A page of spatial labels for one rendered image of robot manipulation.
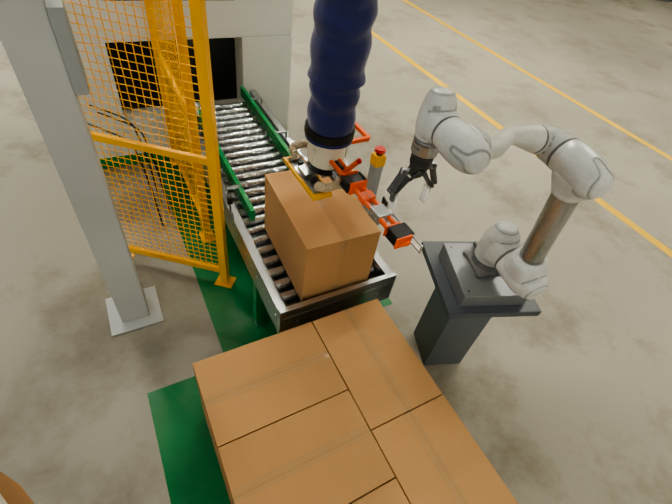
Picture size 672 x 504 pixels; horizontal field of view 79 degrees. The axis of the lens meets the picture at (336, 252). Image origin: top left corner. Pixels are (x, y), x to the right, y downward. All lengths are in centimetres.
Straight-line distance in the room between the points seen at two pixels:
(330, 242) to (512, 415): 159
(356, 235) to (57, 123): 132
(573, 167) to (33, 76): 190
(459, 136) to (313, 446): 131
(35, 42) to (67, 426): 179
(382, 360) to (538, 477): 115
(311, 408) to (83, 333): 159
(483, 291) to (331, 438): 98
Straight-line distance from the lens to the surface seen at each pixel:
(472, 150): 116
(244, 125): 353
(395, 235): 154
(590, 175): 158
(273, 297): 213
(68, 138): 203
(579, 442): 300
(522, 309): 227
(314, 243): 190
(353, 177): 179
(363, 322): 215
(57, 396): 276
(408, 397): 201
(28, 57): 189
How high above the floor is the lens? 229
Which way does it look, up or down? 45 degrees down
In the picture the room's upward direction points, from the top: 11 degrees clockwise
